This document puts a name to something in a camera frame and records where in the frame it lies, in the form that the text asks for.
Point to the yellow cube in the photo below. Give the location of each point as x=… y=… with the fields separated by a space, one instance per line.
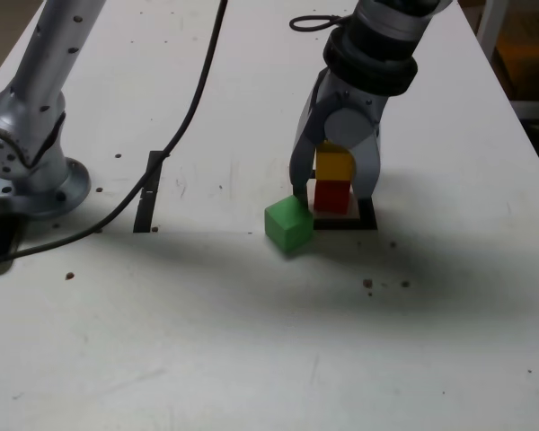
x=334 y=166

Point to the red cube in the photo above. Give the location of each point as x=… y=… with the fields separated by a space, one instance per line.
x=330 y=197

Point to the black tape square outline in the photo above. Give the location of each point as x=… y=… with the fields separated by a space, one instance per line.
x=341 y=224

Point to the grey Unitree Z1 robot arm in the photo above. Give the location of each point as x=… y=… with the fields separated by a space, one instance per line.
x=36 y=90

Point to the black tape strip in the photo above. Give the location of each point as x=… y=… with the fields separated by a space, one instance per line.
x=144 y=215

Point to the brown background box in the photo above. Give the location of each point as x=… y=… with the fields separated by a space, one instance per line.
x=525 y=54

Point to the white metal frame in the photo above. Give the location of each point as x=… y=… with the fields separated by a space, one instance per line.
x=530 y=110

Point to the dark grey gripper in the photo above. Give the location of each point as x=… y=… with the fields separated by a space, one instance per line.
x=357 y=96

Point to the green cube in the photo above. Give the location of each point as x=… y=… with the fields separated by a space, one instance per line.
x=287 y=224

